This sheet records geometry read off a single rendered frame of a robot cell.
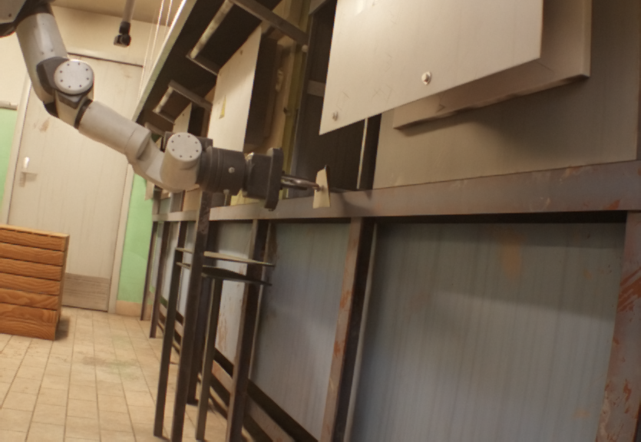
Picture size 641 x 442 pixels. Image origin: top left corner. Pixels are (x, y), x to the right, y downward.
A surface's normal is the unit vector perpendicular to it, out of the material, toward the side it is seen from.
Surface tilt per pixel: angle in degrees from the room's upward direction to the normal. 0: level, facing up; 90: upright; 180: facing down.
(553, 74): 90
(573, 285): 90
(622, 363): 90
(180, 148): 62
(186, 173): 152
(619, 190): 90
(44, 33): 70
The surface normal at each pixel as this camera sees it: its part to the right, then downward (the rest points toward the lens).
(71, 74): 0.30, -0.37
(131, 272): 0.33, -0.02
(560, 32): -0.93, -0.14
